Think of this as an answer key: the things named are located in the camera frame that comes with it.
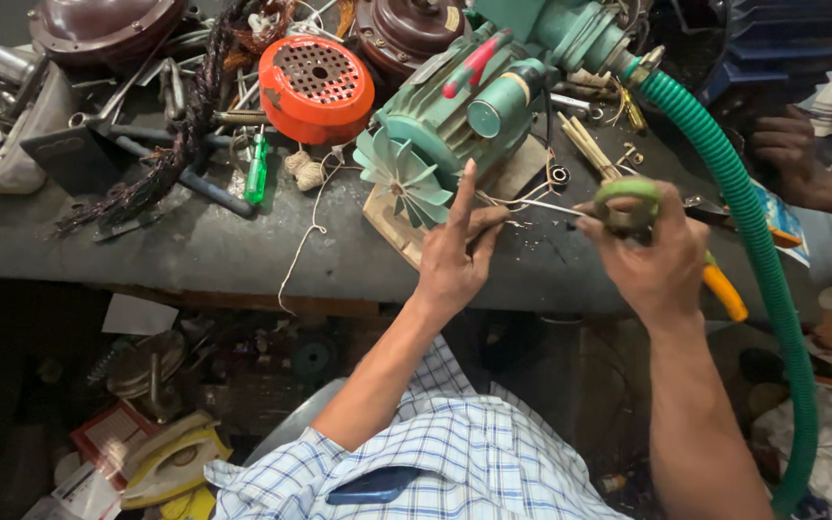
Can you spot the yellow clothes iron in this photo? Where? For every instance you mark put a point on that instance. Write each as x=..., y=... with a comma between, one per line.
x=170, y=462

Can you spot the person's right hand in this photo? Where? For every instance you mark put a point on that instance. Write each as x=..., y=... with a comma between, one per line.
x=658, y=271

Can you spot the long steel wrench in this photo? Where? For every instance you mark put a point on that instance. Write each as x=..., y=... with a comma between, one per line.
x=116, y=97

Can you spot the green cylinder capacitor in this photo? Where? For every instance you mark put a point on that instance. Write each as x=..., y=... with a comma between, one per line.
x=503, y=101

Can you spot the dark phone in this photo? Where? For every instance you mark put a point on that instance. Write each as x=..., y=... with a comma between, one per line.
x=73, y=159

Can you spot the blue checked shirt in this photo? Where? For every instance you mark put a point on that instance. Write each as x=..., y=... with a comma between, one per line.
x=445, y=462

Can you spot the brown motor with label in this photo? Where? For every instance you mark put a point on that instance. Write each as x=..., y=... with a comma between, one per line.
x=405, y=32

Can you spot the black pulley wheel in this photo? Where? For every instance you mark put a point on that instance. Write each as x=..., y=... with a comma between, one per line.
x=315, y=360

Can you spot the bundle of bamboo sticks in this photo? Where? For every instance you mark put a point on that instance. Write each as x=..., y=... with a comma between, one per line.
x=589, y=148

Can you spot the black metal pipe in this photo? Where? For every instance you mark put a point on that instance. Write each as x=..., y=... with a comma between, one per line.
x=203, y=188

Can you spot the blue phone in pocket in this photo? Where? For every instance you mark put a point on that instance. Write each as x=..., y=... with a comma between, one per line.
x=373, y=485

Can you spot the green plastic fan impeller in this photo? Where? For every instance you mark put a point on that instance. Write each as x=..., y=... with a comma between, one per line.
x=401, y=177

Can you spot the orange perforated fan cover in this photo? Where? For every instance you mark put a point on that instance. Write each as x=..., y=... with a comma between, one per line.
x=315, y=90

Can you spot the round metal disc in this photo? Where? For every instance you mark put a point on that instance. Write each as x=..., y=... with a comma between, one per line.
x=145, y=365

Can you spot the threaded metal bolt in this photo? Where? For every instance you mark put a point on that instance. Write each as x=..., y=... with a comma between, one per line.
x=239, y=116

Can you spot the small steel bearing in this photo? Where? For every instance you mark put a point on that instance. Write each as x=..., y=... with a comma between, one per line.
x=559, y=174

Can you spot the green transparent screwdriver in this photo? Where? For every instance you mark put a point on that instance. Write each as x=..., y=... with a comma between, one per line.
x=257, y=173

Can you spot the red and white carton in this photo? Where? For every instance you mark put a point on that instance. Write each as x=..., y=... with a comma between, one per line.
x=109, y=437

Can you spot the brown round motor cover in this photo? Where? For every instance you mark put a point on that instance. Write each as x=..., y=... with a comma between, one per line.
x=105, y=29

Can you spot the blue electric motor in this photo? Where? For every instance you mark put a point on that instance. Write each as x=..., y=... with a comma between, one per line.
x=777, y=47

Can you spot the metal tray of sockets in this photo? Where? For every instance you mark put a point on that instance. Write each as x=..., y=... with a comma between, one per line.
x=4, y=123

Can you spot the person's left hand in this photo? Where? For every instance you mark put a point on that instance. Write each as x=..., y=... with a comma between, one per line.
x=448, y=263

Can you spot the wooden board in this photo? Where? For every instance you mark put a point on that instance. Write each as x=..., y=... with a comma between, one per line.
x=394, y=231

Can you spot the green electric pump motor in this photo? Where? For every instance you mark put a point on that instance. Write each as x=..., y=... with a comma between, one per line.
x=445, y=119

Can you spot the steel spanner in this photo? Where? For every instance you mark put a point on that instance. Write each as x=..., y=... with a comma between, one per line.
x=575, y=105

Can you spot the blue printed packet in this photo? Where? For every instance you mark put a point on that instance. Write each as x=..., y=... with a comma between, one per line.
x=784, y=217

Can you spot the white paper sheet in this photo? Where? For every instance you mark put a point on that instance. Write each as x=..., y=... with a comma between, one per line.
x=138, y=315

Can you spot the ball of twine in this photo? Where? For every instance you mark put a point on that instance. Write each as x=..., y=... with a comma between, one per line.
x=305, y=172

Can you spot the green tape roll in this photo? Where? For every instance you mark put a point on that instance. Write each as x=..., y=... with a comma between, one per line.
x=629, y=191

